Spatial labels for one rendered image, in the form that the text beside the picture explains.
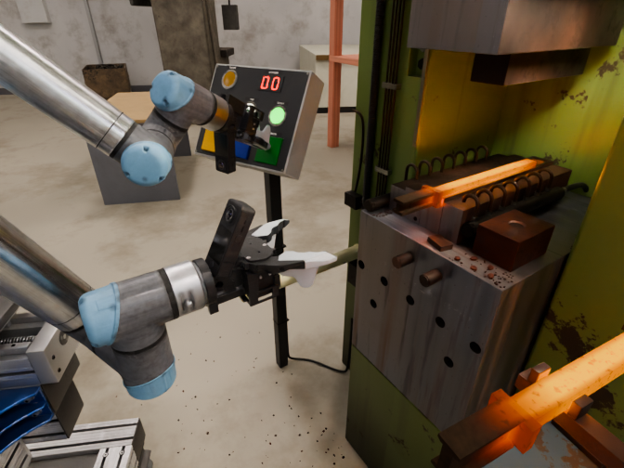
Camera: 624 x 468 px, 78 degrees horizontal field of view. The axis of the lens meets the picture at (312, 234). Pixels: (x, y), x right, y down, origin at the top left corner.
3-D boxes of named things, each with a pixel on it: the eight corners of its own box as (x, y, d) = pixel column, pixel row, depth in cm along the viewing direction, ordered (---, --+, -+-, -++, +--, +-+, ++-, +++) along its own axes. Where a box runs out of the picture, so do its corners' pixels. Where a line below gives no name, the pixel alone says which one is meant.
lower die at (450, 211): (456, 244, 79) (463, 207, 75) (388, 209, 94) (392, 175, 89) (562, 198, 99) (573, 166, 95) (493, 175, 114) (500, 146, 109)
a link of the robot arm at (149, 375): (147, 347, 67) (133, 298, 61) (189, 378, 61) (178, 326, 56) (103, 378, 61) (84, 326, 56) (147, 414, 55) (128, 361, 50)
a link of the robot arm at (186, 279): (158, 258, 56) (175, 287, 50) (188, 249, 58) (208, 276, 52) (167, 299, 60) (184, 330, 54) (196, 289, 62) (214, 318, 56)
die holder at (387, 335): (454, 446, 88) (502, 291, 66) (351, 343, 115) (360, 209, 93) (578, 344, 115) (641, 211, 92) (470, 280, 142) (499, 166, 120)
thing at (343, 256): (245, 307, 111) (243, 292, 108) (237, 298, 114) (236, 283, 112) (362, 261, 132) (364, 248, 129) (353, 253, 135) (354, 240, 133)
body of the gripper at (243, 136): (266, 113, 94) (236, 94, 83) (258, 148, 94) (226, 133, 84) (242, 110, 97) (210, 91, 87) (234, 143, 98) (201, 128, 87)
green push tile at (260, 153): (275, 165, 103) (282, 138, 102) (253, 160, 106) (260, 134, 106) (279, 166, 104) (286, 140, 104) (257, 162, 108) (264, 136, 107)
